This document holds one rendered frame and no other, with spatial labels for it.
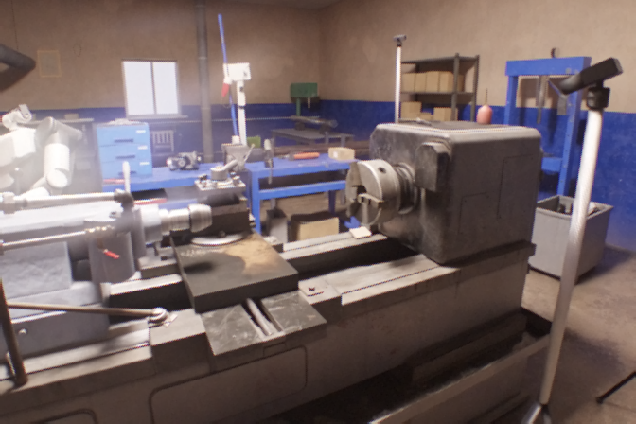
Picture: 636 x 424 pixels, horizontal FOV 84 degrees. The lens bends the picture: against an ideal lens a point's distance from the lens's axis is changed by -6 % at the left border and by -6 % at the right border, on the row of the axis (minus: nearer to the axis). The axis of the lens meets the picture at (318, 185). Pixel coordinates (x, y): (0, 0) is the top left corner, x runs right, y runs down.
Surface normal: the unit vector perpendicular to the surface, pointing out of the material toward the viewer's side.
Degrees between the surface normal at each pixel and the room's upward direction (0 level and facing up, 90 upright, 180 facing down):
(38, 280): 66
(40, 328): 90
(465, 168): 90
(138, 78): 90
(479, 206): 90
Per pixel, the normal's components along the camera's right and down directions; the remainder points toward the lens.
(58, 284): 0.42, -0.21
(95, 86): 0.46, 0.21
